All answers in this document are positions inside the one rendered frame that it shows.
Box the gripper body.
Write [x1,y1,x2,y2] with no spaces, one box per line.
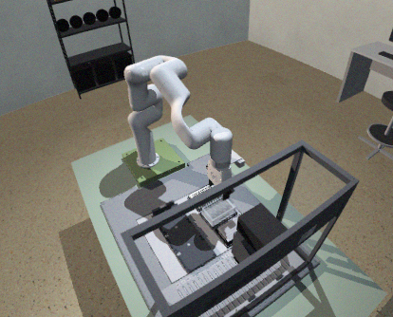
[207,160,232,185]

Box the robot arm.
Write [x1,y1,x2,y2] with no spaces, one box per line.
[124,55,245,169]

